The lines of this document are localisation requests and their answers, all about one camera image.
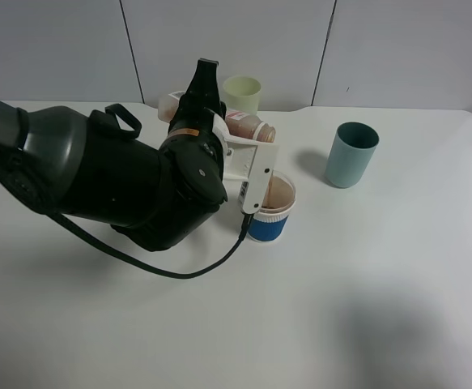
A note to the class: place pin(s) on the clear bottle with pink label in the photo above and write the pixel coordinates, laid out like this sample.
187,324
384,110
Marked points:
241,124

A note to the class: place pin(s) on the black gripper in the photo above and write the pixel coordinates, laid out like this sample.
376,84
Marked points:
192,167

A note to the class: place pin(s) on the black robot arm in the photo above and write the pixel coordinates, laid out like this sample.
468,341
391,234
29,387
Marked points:
59,161

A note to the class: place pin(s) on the clear cup with blue sleeve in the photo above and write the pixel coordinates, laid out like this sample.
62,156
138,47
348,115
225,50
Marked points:
268,224

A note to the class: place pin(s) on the pale yellow plastic cup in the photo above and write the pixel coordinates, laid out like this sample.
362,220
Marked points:
242,93

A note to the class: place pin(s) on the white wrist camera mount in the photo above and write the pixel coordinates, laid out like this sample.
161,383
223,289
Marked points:
248,161

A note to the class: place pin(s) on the teal plastic cup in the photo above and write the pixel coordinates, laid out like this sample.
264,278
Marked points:
352,149

